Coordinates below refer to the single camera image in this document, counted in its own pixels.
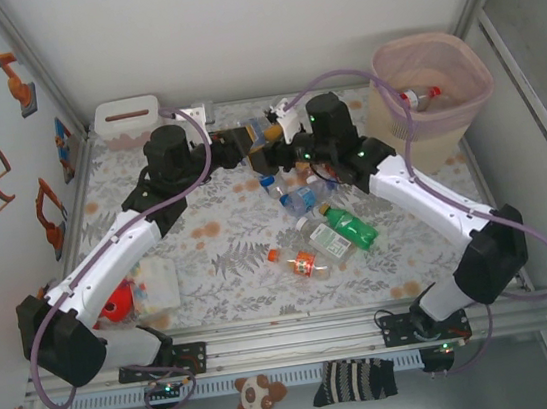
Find blue label bottle blue cap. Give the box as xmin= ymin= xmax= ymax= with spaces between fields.
xmin=278 ymin=177 xmax=344 ymax=218

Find small circuit board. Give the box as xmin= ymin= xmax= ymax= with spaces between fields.
xmin=419 ymin=339 xmax=467 ymax=375
xmin=144 ymin=379 xmax=185 ymax=402

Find aluminium front rail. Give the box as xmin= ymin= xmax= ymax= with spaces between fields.
xmin=18 ymin=280 xmax=547 ymax=401

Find white green label bottle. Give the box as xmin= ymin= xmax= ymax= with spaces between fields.
xmin=293 ymin=209 xmax=360 ymax=268

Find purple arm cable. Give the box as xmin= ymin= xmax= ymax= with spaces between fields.
xmin=284 ymin=44 xmax=547 ymax=393
xmin=0 ymin=101 xmax=245 ymax=409

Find white perforated cable tray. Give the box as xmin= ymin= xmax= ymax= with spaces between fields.
xmin=46 ymin=349 xmax=425 ymax=409

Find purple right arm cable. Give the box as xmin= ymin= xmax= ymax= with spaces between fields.
xmin=284 ymin=44 xmax=547 ymax=393

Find blue orange wall sticker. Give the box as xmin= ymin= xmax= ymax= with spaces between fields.
xmin=50 ymin=114 xmax=81 ymax=186

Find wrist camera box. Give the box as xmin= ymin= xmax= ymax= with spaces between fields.
xmin=262 ymin=94 xmax=311 ymax=149
xmin=182 ymin=99 xmax=218 ymax=132

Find crushed blue label bottle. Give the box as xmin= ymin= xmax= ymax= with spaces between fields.
xmin=243 ymin=112 xmax=277 ymax=144

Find green bottle yellow cap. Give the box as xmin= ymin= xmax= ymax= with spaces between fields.
xmin=317 ymin=196 xmax=382 ymax=259

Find white pink tissue box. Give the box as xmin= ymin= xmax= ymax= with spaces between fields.
xmin=89 ymin=91 xmax=170 ymax=155

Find beige bin with pink liner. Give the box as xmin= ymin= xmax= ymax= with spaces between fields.
xmin=351 ymin=24 xmax=505 ymax=184

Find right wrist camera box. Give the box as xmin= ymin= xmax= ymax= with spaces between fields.
xmin=262 ymin=94 xmax=311 ymax=149

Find brown white panda plush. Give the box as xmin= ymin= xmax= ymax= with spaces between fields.
xmin=231 ymin=369 xmax=291 ymax=409

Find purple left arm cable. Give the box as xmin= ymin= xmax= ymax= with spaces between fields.
xmin=0 ymin=101 xmax=245 ymax=409

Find black white striped sock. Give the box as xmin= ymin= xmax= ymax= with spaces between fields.
xmin=307 ymin=352 xmax=400 ymax=409

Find clear bag of colourful pieces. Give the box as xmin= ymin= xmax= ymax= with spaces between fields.
xmin=127 ymin=255 xmax=185 ymax=325

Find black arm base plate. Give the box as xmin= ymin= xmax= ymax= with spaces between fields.
xmin=114 ymin=340 xmax=211 ymax=386
xmin=378 ymin=304 xmax=474 ymax=351

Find red label tea bottle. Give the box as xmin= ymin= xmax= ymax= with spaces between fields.
xmin=292 ymin=156 xmax=322 ymax=186

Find brown swirl label bottle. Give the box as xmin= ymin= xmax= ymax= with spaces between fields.
xmin=319 ymin=160 xmax=349 ymax=192

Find orange label bottle orange cap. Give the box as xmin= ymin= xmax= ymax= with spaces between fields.
xmin=265 ymin=241 xmax=335 ymax=287

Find clear bottle red cap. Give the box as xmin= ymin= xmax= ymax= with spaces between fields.
xmin=398 ymin=84 xmax=446 ymax=116

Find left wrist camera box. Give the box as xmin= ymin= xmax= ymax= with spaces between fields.
xmin=182 ymin=99 xmax=218 ymax=132

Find red plush toy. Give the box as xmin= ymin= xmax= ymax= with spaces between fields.
xmin=86 ymin=278 xmax=137 ymax=333

